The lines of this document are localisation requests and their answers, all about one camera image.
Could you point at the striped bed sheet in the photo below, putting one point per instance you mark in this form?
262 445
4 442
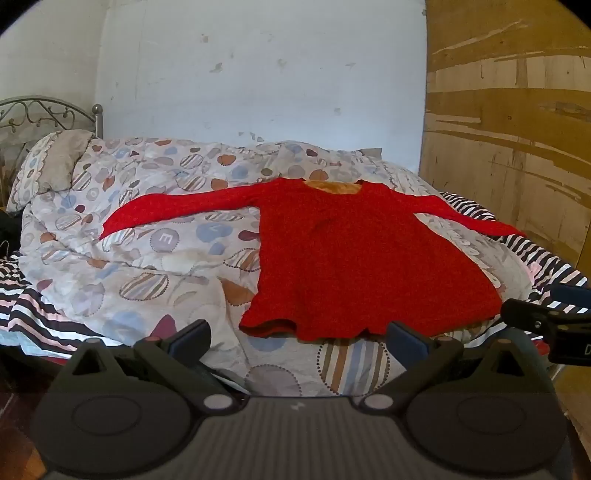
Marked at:
37 318

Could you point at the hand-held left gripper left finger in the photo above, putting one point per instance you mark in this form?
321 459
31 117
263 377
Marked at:
193 340

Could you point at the patterned pillow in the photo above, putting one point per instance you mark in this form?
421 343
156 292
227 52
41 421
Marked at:
55 161

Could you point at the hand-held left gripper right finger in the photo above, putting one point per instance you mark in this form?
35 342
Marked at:
406 342

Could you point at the metal bed headboard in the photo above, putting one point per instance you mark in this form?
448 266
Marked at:
41 108

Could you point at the red knitted sweater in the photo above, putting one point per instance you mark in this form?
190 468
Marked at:
360 258

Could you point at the black clothing on bed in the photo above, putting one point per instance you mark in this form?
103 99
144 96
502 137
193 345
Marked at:
9 233

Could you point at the beige pillow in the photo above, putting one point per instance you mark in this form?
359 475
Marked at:
371 153

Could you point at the circle patterned quilt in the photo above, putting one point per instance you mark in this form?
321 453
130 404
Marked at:
161 184

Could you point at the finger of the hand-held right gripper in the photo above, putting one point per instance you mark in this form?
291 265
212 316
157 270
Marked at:
526 314

